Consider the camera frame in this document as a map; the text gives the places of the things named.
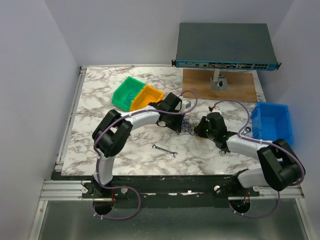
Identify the yellow plastic bin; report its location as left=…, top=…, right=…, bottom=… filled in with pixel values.
left=129, top=84, right=165, bottom=112

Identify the blue cable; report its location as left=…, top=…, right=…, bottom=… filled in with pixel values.
left=122, top=83, right=138, bottom=105

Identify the green plastic bin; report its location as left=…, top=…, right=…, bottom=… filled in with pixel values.
left=112, top=76, right=146, bottom=112

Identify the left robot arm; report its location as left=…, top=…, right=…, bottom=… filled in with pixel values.
left=92, top=92, right=186, bottom=198

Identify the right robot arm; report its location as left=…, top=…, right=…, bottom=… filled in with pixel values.
left=194, top=112, right=305, bottom=196

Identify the grey metal stand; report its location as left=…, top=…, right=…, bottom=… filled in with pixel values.
left=210, top=69, right=228, bottom=92

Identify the silver open-end wrench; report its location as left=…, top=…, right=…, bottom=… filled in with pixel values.
left=150, top=144, right=179, bottom=158

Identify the wooden board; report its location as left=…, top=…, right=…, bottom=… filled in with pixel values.
left=182, top=68, right=258, bottom=103

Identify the blue plastic bin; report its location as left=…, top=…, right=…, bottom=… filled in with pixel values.
left=250, top=101, right=294, bottom=146

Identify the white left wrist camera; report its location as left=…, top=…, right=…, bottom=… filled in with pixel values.
left=180, top=99, right=191, bottom=112

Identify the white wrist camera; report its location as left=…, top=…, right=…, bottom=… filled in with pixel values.
left=180, top=99, right=191, bottom=112
left=208, top=105, right=221, bottom=113

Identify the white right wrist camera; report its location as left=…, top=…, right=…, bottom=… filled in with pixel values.
left=208, top=105, right=221, bottom=113

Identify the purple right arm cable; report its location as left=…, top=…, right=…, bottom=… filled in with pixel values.
left=208, top=100, right=306, bottom=218

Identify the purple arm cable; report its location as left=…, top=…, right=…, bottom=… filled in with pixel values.
left=208, top=100, right=306, bottom=218
left=92, top=90, right=198, bottom=221

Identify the network switch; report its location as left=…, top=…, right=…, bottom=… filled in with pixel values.
left=171, top=22, right=281, bottom=71

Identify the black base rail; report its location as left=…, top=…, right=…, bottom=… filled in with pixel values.
left=51, top=173, right=260, bottom=209

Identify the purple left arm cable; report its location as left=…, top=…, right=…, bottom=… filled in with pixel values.
left=92, top=90, right=198, bottom=221

